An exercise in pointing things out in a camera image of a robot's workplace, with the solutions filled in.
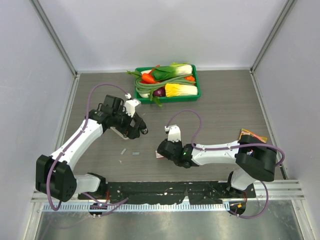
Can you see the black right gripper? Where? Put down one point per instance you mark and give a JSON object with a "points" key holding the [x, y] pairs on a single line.
{"points": [[179, 143]]}

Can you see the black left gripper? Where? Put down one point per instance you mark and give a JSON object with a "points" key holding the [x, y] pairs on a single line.
{"points": [[130, 131]]}

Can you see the red white staple box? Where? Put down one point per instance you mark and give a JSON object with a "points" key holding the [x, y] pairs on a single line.
{"points": [[158, 156]]}

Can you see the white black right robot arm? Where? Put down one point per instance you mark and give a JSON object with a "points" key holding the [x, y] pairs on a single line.
{"points": [[256, 159]]}

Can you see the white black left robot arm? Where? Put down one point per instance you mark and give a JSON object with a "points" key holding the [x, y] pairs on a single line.
{"points": [[54, 173]]}

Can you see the green plastic tray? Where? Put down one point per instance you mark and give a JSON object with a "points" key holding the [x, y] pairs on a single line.
{"points": [[150, 99]]}

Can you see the green long beans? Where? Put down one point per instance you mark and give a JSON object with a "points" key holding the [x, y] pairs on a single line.
{"points": [[144, 88]]}

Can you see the purple red onion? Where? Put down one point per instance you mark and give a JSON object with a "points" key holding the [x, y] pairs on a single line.
{"points": [[160, 92]]}

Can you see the yellow white napa cabbage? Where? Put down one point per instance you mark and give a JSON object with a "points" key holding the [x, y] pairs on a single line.
{"points": [[178, 90]]}

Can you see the white green bok choy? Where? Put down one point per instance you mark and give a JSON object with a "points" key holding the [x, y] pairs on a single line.
{"points": [[161, 73]]}

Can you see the colourful candy packet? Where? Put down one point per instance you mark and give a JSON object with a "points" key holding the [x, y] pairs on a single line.
{"points": [[245, 132]]}

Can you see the small orange carrot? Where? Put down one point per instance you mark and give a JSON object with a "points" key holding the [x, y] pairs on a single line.
{"points": [[190, 78]]}

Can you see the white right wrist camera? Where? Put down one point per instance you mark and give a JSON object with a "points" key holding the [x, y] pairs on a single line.
{"points": [[173, 133]]}

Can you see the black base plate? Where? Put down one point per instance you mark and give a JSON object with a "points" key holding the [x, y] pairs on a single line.
{"points": [[171, 192]]}

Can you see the slotted cable duct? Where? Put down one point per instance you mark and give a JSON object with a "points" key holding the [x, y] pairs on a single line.
{"points": [[183, 207]]}

